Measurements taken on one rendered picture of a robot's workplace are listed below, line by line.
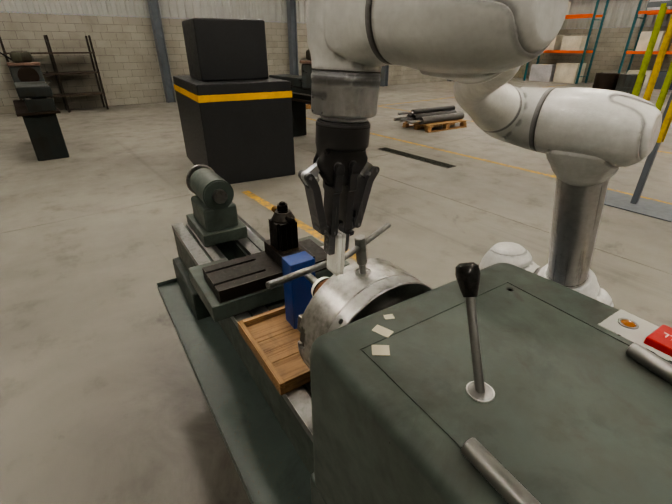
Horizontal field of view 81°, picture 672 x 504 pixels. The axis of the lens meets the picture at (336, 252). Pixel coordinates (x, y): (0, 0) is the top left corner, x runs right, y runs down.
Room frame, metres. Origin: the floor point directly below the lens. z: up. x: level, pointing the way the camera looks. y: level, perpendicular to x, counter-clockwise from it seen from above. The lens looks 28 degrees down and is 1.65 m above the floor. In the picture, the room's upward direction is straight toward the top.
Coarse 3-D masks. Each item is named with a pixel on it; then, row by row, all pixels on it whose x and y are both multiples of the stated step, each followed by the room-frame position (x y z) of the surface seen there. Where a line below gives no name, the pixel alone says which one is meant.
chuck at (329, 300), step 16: (352, 272) 0.71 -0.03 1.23; (384, 272) 0.70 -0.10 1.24; (400, 272) 0.72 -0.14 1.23; (320, 288) 0.69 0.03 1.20; (336, 288) 0.67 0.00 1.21; (352, 288) 0.66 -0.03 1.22; (320, 304) 0.66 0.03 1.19; (336, 304) 0.64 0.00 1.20; (304, 320) 0.66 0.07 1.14; (320, 320) 0.63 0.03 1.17; (304, 352) 0.64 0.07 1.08
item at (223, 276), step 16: (304, 240) 1.40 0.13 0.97; (256, 256) 1.26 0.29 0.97; (320, 256) 1.26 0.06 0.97; (208, 272) 1.16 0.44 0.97; (224, 272) 1.15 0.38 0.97; (240, 272) 1.15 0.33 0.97; (256, 272) 1.16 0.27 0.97; (272, 272) 1.15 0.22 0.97; (224, 288) 1.05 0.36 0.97; (240, 288) 1.07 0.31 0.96; (256, 288) 1.10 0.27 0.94
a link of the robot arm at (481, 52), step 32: (384, 0) 0.46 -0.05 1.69; (416, 0) 0.42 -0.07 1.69; (448, 0) 0.40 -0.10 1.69; (480, 0) 0.39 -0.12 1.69; (512, 0) 0.38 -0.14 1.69; (544, 0) 0.38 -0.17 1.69; (384, 32) 0.46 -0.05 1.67; (416, 32) 0.43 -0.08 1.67; (448, 32) 0.40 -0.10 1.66; (480, 32) 0.39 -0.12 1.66; (512, 32) 0.38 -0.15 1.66; (544, 32) 0.39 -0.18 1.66; (416, 64) 0.45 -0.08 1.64; (448, 64) 0.42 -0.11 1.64; (480, 64) 0.40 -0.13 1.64; (512, 64) 0.40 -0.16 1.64; (480, 96) 0.66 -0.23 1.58; (512, 96) 0.83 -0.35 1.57; (480, 128) 0.87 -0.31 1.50
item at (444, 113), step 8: (400, 112) 8.90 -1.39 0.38; (408, 112) 9.00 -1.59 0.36; (416, 112) 9.08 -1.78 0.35; (424, 112) 9.22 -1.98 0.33; (432, 112) 9.28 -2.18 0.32; (440, 112) 9.38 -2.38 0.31; (448, 112) 9.50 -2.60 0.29; (456, 112) 9.63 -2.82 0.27; (400, 120) 8.81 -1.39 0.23; (408, 120) 8.88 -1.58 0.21; (416, 120) 8.71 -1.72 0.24; (424, 120) 8.77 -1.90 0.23; (432, 120) 8.90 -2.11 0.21; (440, 120) 9.05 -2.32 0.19; (448, 120) 9.23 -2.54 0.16
